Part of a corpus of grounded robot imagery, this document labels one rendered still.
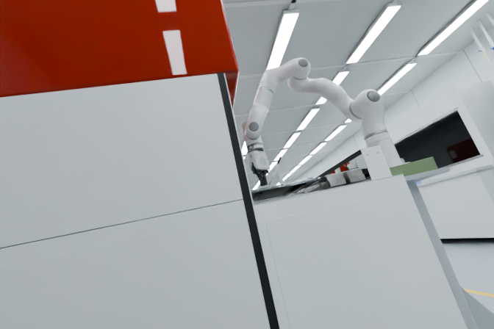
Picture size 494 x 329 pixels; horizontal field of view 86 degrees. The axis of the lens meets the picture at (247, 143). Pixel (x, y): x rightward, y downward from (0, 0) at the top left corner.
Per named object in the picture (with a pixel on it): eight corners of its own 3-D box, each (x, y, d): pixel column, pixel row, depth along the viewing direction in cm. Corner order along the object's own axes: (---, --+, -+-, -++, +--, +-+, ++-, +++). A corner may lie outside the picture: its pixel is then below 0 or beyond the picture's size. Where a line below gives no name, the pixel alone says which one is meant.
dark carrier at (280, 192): (244, 194, 114) (244, 192, 114) (237, 205, 146) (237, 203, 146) (317, 179, 121) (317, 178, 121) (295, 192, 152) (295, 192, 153)
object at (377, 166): (373, 181, 105) (360, 148, 110) (320, 201, 156) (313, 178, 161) (393, 177, 107) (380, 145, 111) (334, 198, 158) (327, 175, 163)
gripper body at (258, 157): (253, 146, 127) (259, 168, 124) (267, 147, 135) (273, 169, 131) (243, 152, 132) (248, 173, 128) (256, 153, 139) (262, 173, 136)
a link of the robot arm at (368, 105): (381, 138, 144) (363, 100, 152) (400, 124, 127) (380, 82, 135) (360, 143, 143) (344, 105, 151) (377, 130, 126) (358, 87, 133)
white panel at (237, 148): (242, 198, 71) (217, 73, 84) (227, 222, 147) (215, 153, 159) (254, 196, 71) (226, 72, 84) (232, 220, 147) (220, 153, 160)
